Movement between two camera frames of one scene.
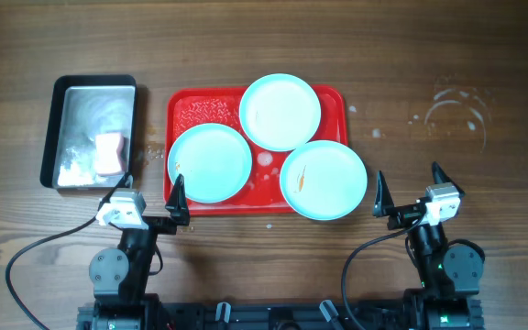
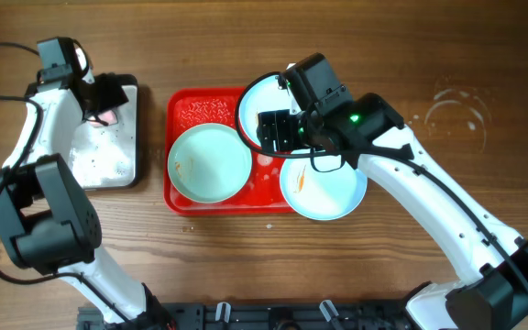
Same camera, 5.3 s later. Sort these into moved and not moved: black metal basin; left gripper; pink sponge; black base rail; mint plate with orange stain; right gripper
Moved: right gripper; left gripper; pink sponge
Not moved: black metal basin; black base rail; mint plate with orange stain
